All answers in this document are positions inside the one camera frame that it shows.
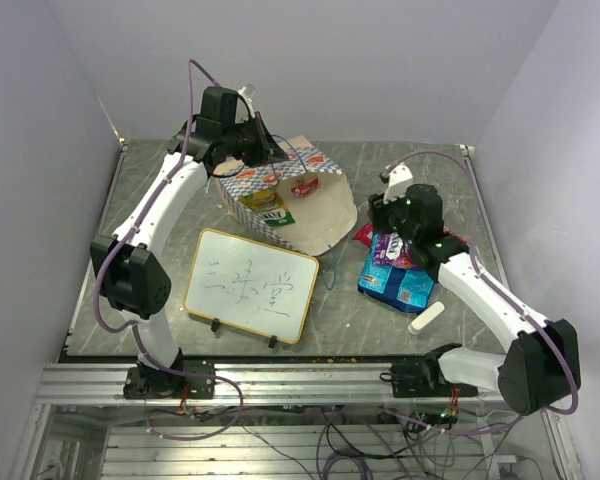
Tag purple snack packet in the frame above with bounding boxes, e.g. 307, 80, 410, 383
371, 232, 418, 270

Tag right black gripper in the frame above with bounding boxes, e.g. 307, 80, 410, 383
366, 186, 417, 244

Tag pink snack packet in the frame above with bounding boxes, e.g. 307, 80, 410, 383
353, 223, 468, 248

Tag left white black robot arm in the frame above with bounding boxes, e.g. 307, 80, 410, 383
90, 85, 288, 397

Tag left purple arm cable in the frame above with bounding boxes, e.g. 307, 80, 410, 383
93, 58, 245, 442

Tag tangled floor cables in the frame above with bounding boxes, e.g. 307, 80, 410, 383
144, 402, 541, 480

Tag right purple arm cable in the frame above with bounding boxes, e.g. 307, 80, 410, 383
389, 150, 580, 435

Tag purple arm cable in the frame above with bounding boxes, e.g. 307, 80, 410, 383
93, 58, 245, 442
389, 150, 580, 435

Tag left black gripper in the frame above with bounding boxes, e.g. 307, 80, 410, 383
224, 112, 291, 169

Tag small whiteboard with yellow frame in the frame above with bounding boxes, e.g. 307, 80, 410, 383
183, 228, 319, 345

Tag small red candy packet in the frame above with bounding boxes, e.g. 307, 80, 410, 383
290, 177, 319, 199

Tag teal snack packet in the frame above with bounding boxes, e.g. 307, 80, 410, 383
357, 262, 434, 313

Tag aluminium extrusion rail frame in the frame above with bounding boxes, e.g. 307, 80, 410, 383
33, 360, 564, 407

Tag white whiteboard eraser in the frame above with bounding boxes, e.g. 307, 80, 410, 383
408, 301, 445, 335

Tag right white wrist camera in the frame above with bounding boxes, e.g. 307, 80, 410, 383
380, 164, 413, 204

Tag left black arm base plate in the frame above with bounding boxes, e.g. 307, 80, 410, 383
123, 361, 215, 400

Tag green snack packet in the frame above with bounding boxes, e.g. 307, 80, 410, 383
239, 188, 295, 227

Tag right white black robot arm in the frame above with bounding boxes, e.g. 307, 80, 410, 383
368, 184, 581, 416

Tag blue checkered paper bag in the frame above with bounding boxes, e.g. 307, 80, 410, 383
215, 136, 358, 257

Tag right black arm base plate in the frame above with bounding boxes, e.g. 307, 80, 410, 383
379, 356, 478, 398

